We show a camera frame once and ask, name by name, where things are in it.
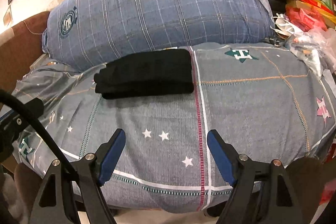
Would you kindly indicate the black pants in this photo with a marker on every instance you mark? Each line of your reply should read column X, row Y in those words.
column 147, row 71

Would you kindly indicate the red plastic bag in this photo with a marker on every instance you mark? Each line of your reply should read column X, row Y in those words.
column 302, row 18

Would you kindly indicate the brown upholstered furniture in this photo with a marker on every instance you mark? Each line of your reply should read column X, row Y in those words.
column 21, row 48

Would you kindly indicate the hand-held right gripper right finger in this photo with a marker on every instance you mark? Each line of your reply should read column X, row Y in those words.
column 220, row 158

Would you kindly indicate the small framed wall picture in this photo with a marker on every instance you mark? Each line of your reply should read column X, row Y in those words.
column 7, row 15

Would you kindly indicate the grey star printed bed sheet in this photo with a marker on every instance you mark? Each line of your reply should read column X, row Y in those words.
column 236, row 108

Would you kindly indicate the white plastic bags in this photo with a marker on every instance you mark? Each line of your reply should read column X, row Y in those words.
column 309, row 48

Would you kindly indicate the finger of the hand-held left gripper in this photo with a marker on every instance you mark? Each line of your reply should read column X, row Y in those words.
column 8, row 118
column 34, row 107

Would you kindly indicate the blue plaid pillow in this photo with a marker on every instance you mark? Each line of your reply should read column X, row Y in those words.
column 170, row 3

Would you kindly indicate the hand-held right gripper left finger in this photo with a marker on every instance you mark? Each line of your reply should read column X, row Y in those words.
column 113, row 158

